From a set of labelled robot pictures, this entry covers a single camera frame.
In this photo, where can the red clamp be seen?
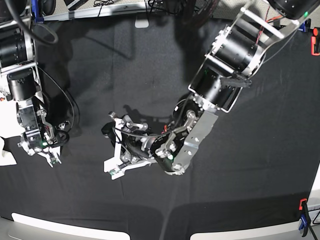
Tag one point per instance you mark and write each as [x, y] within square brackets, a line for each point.
[302, 202]
[315, 42]

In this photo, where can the blue clamp lower right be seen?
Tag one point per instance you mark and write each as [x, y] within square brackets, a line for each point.
[305, 221]

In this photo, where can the black table cloth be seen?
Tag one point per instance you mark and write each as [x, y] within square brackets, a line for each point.
[251, 171]

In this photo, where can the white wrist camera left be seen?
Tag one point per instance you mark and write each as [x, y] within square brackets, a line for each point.
[116, 168]

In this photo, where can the camera mount pole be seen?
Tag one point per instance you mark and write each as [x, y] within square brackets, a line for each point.
[193, 14]

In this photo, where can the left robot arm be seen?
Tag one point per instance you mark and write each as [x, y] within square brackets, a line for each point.
[235, 56]

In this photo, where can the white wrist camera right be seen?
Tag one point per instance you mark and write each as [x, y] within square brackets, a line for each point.
[52, 156]

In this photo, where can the red clamp upper right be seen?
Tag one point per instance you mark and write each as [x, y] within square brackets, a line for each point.
[315, 42]

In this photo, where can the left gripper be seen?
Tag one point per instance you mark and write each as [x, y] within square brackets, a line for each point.
[129, 139]

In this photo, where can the blue clamp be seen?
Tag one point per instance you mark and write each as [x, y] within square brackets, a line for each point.
[305, 221]
[305, 26]

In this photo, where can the white printed t-shirt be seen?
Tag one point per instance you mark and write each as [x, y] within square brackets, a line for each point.
[9, 127]

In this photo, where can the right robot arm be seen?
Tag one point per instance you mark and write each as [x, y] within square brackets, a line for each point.
[24, 107]

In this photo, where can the red clamp lower right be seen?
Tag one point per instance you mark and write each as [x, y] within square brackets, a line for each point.
[302, 202]

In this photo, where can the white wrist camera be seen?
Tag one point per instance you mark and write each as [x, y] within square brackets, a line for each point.
[116, 168]
[52, 156]

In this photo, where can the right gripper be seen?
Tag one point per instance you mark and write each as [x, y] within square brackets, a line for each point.
[51, 140]

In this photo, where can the blue clamp upper right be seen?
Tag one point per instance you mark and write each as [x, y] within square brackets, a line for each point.
[305, 26]

